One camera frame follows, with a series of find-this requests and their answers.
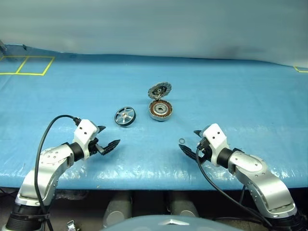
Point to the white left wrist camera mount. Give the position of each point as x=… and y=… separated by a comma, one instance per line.
x=84, y=133

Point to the yellow tape double square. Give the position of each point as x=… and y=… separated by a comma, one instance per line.
x=36, y=74

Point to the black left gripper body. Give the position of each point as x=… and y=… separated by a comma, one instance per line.
x=95, y=146

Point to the small metal clip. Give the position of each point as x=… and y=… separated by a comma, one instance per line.
x=71, y=225

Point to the motor stator with copper windings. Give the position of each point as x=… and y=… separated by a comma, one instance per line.
x=160, y=110

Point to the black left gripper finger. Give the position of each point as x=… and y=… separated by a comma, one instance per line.
x=111, y=146
x=100, y=128

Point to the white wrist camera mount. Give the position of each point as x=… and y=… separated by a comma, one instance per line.
x=216, y=139
x=84, y=133

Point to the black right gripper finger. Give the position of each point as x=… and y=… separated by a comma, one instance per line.
x=199, y=133
x=191, y=154

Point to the blue plastic table cover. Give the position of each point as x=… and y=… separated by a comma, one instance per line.
x=216, y=96

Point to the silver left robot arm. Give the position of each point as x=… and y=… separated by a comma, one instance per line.
x=43, y=168

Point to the black silver spoked rotor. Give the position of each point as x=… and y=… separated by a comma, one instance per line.
x=124, y=117

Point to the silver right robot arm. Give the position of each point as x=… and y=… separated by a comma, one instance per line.
x=260, y=178

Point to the grey rounded cylinder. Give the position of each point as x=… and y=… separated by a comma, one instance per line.
x=118, y=209
x=184, y=204

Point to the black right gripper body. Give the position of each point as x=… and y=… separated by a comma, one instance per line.
x=205, y=150

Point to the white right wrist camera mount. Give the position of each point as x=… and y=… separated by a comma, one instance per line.
x=216, y=139

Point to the grey round motor cover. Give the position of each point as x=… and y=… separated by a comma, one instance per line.
x=158, y=89

